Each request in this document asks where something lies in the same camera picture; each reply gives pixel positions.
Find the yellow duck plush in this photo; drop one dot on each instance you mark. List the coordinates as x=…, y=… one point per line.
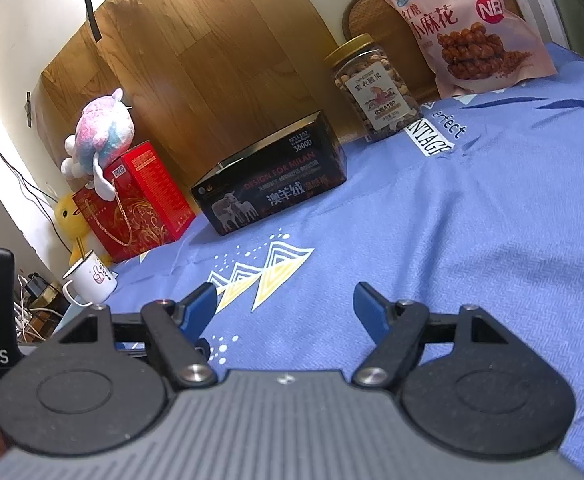
x=72, y=220

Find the wood grain board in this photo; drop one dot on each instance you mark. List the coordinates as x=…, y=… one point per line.
x=212, y=45

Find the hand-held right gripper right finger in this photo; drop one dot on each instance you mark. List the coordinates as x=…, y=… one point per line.
x=371, y=310

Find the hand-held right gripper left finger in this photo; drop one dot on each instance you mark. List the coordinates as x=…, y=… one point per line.
x=199, y=310

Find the short black tape strip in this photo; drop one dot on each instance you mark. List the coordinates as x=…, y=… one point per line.
x=93, y=17

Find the red gift box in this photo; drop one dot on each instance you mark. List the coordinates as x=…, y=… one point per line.
x=147, y=200

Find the large pink snack bag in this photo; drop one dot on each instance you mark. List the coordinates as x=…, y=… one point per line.
x=461, y=25

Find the white enamel mug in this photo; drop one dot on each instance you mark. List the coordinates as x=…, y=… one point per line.
x=94, y=277

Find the pink blue plush toy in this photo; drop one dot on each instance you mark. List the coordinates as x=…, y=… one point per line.
x=99, y=132

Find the woven rattan board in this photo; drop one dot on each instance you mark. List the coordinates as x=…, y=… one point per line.
x=366, y=17

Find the black tin box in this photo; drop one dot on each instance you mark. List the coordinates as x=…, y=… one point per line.
x=272, y=180

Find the clear nut jar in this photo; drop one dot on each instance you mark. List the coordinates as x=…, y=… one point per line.
x=376, y=90

